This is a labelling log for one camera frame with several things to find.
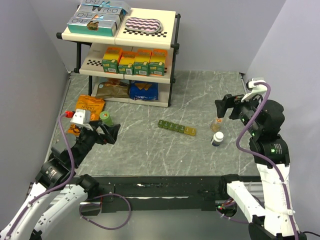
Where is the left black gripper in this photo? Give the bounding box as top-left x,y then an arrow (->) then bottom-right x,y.
72,119 -> 120,166

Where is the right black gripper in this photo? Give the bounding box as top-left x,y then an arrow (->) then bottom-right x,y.
214,91 -> 261,135

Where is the dark white-capped pill bottle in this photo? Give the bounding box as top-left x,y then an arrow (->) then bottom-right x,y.
210,131 -> 224,147

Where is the green weekly pill organizer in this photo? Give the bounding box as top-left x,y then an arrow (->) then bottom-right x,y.
157,119 -> 197,136

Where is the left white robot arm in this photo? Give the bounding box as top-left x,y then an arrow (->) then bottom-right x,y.
0,120 -> 121,240

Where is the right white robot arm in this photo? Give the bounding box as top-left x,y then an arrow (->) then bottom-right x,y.
215,93 -> 307,240

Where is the green cylindrical container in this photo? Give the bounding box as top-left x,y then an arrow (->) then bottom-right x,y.
99,111 -> 113,126

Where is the clear orange-capped pill bottle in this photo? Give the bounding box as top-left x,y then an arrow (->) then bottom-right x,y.
210,117 -> 223,133

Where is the orange honey dijon chip bag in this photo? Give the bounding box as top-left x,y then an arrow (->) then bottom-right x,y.
68,95 -> 105,136

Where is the brown chip bag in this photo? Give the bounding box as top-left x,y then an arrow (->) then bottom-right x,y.
93,78 -> 130,99

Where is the blue chip bag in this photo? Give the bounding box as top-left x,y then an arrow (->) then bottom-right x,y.
129,80 -> 159,101

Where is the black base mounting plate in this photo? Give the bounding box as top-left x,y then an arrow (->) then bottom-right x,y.
74,174 -> 261,214

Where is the green orange carton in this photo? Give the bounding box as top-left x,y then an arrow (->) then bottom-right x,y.
101,47 -> 123,74
133,49 -> 152,76
149,49 -> 168,76
118,51 -> 136,75

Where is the beige three-tier shelf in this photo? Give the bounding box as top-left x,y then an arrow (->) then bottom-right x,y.
57,8 -> 181,107

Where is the wavy patterned pouch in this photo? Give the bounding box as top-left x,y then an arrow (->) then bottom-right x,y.
125,17 -> 163,34

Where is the teal snack box front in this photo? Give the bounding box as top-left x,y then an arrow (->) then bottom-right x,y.
67,17 -> 117,37

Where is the teal snack box middle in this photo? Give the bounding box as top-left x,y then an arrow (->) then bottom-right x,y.
73,11 -> 124,23

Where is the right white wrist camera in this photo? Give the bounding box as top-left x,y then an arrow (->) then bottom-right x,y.
241,77 -> 267,103

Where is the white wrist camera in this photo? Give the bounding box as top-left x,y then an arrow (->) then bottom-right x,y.
65,108 -> 93,130
241,77 -> 267,103

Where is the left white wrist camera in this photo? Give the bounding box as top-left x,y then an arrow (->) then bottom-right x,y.
65,108 -> 93,130

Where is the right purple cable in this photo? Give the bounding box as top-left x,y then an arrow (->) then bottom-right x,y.
219,81 -> 300,240

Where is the purple cable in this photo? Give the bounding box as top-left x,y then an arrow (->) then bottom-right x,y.
4,113 -> 132,238
219,81 -> 300,240

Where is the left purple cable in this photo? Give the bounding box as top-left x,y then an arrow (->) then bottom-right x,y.
4,113 -> 132,238

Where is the black power cable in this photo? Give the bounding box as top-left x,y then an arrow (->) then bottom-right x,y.
298,231 -> 320,240

